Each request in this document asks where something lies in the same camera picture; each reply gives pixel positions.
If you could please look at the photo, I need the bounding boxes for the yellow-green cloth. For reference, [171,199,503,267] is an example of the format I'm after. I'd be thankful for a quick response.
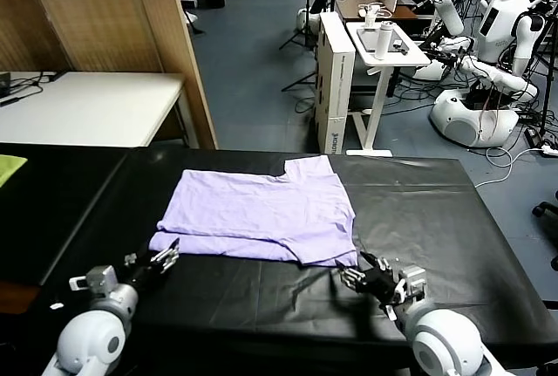
[0,154,28,188]

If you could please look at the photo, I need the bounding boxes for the black floor power strip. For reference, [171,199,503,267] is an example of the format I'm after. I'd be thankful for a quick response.
[525,127,546,147]

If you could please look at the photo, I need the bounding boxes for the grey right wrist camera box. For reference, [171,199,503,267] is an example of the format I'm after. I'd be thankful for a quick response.
[394,264,427,305]

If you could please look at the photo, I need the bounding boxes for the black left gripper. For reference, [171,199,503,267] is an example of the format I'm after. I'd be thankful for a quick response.
[115,237,181,291]

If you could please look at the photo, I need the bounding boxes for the white rectangular table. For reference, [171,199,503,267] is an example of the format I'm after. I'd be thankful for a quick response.
[0,71,200,149]

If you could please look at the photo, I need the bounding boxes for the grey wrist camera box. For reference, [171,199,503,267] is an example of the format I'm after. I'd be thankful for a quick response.
[68,264,119,295]
[394,264,427,305]

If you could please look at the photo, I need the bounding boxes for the tall black tripod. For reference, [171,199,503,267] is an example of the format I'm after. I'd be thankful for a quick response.
[521,0,558,137]

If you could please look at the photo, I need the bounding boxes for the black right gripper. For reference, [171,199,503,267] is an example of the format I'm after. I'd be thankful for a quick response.
[334,251,405,306]

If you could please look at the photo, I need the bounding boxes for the white height-adjustable desk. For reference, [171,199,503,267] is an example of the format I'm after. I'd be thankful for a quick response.
[344,20,432,158]

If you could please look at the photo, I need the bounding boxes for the black side table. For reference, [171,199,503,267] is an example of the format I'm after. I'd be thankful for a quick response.
[0,142,132,288]

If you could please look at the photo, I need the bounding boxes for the white floor cable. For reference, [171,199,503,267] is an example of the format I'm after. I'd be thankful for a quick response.
[473,144,541,189]

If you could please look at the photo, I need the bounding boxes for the white bottle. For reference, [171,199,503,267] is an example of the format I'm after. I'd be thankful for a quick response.
[374,20,393,61]

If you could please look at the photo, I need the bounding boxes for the brown wooden desk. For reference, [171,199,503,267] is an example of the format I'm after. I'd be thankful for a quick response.
[335,0,437,24]

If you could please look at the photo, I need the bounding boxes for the white headset on stand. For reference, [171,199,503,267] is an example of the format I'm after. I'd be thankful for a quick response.
[357,2,393,28]

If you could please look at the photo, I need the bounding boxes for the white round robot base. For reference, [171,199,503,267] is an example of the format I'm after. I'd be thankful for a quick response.
[296,7,322,31]

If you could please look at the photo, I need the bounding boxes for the black tripod stand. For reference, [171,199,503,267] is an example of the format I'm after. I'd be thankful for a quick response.
[278,0,322,52]

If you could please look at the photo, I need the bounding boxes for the tall white cardboard box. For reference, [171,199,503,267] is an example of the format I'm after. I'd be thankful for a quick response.
[314,11,357,155]

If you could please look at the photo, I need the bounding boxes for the white humanoid robot with base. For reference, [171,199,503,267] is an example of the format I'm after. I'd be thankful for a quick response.
[409,0,553,148]

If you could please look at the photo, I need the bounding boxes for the black plastic table cover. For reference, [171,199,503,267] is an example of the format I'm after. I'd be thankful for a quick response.
[30,147,553,371]

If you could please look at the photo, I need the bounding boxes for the black power adapter cable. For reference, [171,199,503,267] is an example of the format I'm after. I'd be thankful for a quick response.
[0,70,70,109]

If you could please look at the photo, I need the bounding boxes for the lavender t-shirt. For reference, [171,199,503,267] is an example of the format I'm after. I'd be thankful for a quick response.
[147,154,359,268]

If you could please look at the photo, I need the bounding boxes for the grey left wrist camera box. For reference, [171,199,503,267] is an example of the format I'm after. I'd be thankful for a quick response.
[68,264,119,295]

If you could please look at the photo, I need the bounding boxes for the black office chair base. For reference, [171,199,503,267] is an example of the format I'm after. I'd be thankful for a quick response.
[531,190,558,270]

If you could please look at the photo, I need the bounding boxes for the wooden folding screen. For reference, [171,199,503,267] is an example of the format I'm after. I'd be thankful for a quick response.
[0,0,219,150]

